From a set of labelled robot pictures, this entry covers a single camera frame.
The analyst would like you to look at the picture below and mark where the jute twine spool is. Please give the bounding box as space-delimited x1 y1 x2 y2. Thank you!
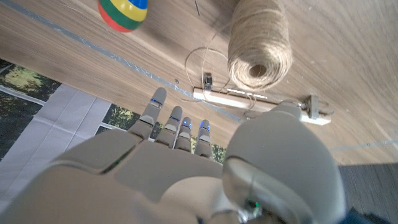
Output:
183 0 294 121

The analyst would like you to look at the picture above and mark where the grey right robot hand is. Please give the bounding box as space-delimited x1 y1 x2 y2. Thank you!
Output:
0 86 348 224

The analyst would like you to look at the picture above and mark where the printed forest window backdrop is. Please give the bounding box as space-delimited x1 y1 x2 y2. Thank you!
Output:
0 58 228 212

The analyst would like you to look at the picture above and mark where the wooden clothes hanger with clips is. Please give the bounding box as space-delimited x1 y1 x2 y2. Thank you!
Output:
192 72 333 126

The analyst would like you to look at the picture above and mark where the rainbow striped wooden maraca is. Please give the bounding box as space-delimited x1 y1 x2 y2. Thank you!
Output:
98 0 149 34

